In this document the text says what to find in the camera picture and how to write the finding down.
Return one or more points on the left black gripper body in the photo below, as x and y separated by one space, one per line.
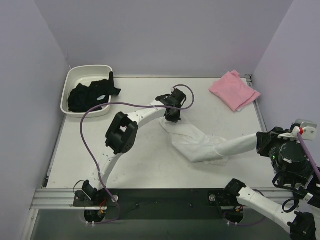
172 116

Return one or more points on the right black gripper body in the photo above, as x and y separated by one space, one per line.
261 142

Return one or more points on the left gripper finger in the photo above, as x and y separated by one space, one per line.
177 118
170 118

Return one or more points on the white t shirt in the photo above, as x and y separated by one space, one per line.
197 146

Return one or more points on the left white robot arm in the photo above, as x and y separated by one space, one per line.
122 132

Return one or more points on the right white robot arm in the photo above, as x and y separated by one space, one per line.
300 215

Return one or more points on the pink folded t shirt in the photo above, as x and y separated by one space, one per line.
233 91

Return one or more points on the black t shirt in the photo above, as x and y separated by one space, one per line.
82 98

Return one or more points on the white plastic bin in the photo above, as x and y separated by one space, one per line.
84 75

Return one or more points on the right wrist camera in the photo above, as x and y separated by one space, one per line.
307 129

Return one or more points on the aluminium right side rail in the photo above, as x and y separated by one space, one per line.
262 123

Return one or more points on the aluminium rail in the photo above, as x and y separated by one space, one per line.
262 123
63 199

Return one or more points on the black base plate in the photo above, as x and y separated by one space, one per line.
160 204

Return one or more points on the aluminium front rail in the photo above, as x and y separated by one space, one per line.
63 199

